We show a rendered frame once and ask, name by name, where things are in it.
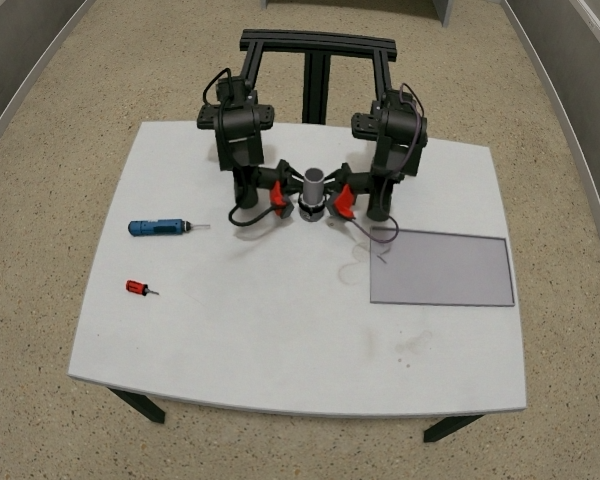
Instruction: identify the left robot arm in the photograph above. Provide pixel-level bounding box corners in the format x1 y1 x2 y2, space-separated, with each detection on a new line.
354 88 427 222

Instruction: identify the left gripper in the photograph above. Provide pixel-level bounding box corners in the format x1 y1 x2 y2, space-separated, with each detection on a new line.
324 162 370 221

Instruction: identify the red screwdriver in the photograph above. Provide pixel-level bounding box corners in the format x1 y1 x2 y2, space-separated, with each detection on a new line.
126 280 159 296

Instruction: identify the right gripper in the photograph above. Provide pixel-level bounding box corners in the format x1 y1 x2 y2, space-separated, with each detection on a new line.
256 159 304 208

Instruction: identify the blue electric screwdriver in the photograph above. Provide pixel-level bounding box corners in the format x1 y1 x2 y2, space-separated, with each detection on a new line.
128 219 210 235

